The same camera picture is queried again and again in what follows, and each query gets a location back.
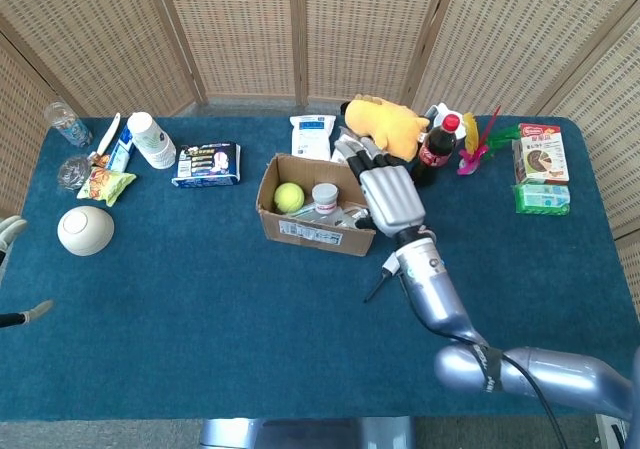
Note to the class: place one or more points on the colourful feather shuttlecock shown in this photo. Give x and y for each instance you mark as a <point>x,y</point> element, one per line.
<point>472,156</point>

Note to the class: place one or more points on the cardboard box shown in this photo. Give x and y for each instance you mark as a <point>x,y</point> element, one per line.
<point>320,234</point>

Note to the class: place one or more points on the beige upturned bowl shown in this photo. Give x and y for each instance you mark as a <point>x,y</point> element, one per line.
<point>85,230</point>

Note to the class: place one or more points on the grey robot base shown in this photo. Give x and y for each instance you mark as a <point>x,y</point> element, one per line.
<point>305,433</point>

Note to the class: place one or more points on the dark blue sanitary pad pack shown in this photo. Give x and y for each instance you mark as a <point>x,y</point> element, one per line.
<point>207,165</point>

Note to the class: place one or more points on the blue white tube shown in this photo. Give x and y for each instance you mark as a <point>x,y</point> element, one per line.
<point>120,153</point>

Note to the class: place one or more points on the red and white carton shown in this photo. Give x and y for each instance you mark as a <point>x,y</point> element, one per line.
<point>542,154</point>

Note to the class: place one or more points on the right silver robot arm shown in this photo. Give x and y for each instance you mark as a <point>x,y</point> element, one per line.
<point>435,289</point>

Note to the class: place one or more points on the yellow tennis ball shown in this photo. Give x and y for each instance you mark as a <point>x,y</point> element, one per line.
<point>289,198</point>

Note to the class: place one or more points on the yellow-green snack bag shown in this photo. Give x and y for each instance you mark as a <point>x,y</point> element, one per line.
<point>105,185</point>

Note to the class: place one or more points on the small white jar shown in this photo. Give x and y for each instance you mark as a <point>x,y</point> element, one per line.
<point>325,198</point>

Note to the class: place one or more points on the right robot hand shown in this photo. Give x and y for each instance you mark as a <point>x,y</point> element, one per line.
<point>392,199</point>

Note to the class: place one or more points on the crumpled clear plastic cup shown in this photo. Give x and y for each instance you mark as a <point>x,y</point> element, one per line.
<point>74,171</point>

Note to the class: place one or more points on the white pouch blue label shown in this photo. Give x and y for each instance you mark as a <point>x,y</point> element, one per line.
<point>312,136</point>

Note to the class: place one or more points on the green tissue pack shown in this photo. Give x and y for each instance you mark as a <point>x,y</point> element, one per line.
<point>542,199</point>

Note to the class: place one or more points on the white plastic bottle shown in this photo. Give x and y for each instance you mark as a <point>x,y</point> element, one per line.
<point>150,139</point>

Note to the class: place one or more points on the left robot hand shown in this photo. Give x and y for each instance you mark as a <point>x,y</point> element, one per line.
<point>12,229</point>

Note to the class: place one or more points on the yellow plush toy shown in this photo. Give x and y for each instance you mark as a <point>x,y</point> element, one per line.
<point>385,126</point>

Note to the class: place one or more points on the blue table mat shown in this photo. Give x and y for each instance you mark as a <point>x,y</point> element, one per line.
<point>200,329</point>

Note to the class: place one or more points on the cola bottle red cap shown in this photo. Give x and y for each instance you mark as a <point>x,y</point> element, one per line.
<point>435,154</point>

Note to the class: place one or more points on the clear plastic water bottle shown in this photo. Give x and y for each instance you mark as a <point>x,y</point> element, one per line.
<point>70,125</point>

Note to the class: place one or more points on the woven wooden folding screen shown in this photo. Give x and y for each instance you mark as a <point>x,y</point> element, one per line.
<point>240,29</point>

